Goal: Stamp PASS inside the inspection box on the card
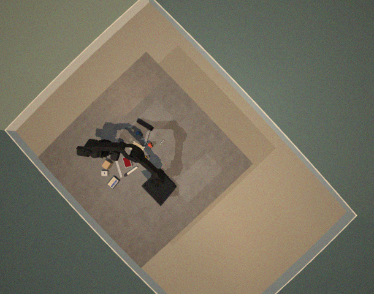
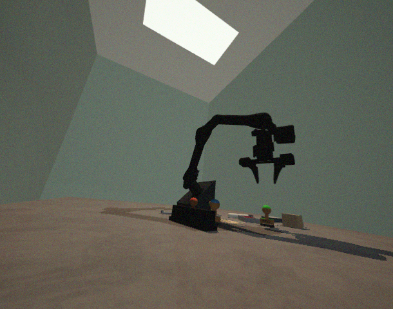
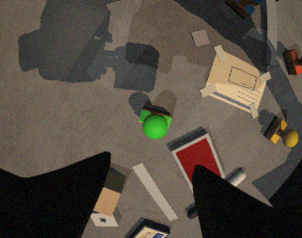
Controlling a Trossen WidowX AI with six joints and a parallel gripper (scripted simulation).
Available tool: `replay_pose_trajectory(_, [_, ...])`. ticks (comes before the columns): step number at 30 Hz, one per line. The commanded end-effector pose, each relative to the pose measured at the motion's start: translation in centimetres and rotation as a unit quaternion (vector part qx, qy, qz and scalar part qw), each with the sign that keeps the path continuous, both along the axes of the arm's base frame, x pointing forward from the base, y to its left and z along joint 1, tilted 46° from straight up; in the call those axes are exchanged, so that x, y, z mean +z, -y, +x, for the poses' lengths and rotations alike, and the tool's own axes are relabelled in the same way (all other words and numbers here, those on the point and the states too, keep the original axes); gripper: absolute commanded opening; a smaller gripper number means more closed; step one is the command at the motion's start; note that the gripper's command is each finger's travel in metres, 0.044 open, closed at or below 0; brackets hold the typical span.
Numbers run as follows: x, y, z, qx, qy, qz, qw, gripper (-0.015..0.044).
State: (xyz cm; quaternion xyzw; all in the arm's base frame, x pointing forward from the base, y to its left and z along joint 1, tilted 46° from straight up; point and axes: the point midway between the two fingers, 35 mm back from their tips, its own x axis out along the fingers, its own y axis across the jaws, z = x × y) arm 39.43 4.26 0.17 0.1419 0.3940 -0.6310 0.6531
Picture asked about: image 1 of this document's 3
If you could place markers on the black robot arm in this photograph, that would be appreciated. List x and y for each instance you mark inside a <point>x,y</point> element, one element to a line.
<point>95,148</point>

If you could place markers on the tan cardboard box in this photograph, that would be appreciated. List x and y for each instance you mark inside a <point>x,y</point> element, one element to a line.
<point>107,164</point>

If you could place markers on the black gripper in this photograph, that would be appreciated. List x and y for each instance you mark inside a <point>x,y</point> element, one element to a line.
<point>114,155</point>

